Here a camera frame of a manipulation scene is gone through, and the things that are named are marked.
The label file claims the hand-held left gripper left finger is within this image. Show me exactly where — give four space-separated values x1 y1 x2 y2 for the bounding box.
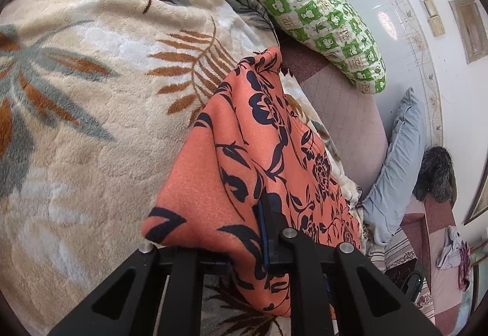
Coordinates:
48 242 233 336

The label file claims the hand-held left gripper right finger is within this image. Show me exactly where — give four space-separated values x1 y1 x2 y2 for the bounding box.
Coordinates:
257 193 445 336

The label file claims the orange floral shirt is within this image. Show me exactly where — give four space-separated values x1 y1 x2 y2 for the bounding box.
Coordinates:
141 47 363 321

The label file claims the striped floral quilt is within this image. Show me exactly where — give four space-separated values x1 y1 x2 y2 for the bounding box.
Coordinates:
366 227 431 308

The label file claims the white crumpled garment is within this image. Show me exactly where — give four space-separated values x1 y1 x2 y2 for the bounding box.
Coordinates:
436 225 464 270

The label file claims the pink crumpled garment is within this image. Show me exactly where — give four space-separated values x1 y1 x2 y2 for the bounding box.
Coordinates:
457 241 473 293

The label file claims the maroon patchwork cover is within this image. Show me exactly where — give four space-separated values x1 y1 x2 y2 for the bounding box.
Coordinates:
400 191 473 325

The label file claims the dark framed picture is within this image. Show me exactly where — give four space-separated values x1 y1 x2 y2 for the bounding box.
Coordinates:
463 184 488 226

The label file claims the dark fur trimmed jacket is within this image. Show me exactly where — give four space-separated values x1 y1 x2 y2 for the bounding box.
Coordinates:
413 145 457 203

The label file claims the light blue pillow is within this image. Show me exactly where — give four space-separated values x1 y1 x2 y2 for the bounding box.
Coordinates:
362 88 428 245

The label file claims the leaf print blanket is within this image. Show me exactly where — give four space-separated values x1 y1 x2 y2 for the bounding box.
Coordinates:
0 0 367 336

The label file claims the green checkered pillow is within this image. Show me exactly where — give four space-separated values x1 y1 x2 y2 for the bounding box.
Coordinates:
191 0 387 95

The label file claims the framed wall panel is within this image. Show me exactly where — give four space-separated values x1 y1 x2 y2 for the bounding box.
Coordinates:
449 0 488 64

